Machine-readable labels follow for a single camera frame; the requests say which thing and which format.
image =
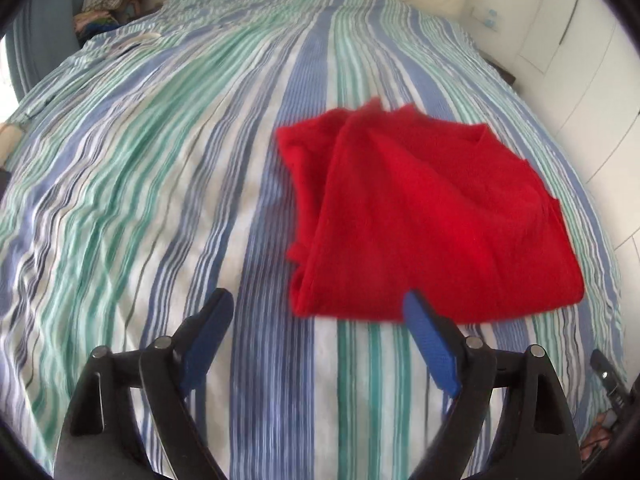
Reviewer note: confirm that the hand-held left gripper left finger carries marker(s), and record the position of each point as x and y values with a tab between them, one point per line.
207	340

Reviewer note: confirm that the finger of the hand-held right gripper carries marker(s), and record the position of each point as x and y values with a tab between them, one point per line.
606	372

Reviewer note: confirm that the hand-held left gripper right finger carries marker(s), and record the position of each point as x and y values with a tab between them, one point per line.
432	345

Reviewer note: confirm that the red sweater with white dog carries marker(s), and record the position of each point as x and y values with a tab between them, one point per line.
425	220

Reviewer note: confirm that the pile of mixed clothes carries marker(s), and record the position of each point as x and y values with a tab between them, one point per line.
112	2

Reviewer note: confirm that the person's right hand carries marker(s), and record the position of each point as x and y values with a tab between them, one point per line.
600	432

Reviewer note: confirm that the striped bed sheet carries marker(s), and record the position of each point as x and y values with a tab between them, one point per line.
165	185

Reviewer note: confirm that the dark wooden nightstand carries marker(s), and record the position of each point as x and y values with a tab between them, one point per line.
504	74

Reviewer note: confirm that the white wardrobe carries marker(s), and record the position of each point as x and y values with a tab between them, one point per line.
590	60

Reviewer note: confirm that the blue curtain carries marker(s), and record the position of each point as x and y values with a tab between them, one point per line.
37	35

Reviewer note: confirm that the white wall socket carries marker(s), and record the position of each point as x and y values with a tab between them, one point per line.
489	17

